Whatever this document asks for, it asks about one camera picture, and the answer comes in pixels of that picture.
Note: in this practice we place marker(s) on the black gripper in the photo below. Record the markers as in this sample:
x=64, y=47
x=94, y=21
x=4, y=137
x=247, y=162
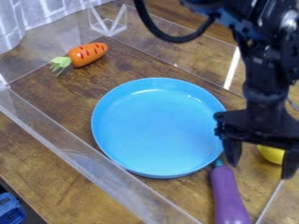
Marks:
x=263, y=123

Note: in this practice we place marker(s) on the yellow toy lemon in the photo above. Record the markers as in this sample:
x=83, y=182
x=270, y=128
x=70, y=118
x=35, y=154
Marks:
x=273, y=155

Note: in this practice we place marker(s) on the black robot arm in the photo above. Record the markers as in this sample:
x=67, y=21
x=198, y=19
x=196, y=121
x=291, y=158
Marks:
x=266, y=30

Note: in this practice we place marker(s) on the blue round tray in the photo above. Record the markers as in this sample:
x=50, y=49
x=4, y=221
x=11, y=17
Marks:
x=154, y=127

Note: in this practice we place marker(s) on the purple toy eggplant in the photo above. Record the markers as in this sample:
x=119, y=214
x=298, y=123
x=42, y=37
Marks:
x=230, y=209

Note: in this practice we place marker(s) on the orange toy carrot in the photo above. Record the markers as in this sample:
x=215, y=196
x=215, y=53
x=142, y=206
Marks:
x=80, y=56

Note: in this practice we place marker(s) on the blue plastic box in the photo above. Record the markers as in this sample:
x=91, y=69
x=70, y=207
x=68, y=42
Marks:
x=12, y=213

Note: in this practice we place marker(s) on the white checkered curtain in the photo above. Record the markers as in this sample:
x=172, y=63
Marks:
x=22, y=15

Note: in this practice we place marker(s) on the clear acrylic enclosure wall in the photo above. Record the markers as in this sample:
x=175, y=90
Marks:
x=51, y=162

